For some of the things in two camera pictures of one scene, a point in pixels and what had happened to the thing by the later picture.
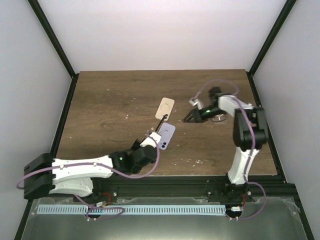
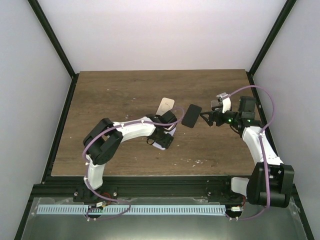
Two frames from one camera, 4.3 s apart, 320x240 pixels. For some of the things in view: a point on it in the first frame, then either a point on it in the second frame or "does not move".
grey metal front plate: x=268 y=218 does not move
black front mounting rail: x=220 y=188 does not move
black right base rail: x=291 y=187 does not move
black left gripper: x=135 y=145 → x=165 y=142
